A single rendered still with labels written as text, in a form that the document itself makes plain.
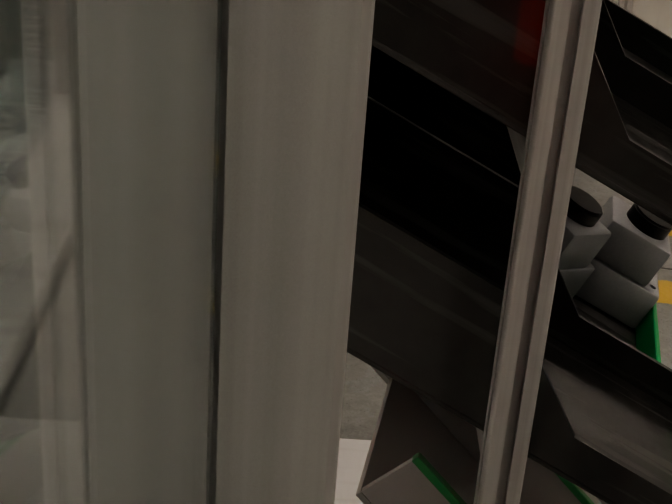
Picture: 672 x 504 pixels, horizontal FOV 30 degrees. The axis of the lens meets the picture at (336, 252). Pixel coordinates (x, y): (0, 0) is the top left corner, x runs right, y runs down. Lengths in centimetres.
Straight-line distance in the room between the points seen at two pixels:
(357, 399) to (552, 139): 239
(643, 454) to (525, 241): 20
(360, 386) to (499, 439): 236
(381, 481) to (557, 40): 27
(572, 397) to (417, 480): 11
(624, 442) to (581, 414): 3
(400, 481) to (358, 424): 216
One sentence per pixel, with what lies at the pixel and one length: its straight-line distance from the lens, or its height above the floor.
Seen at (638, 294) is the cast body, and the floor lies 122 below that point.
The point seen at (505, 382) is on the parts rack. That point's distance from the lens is 59.
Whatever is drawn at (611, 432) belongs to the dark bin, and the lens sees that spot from 72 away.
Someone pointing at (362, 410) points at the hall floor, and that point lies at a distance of 288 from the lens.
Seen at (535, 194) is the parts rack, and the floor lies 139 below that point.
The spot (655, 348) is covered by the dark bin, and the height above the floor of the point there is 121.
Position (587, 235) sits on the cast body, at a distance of 78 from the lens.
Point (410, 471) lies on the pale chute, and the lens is 67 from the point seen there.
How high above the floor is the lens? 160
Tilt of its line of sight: 27 degrees down
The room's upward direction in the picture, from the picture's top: 4 degrees clockwise
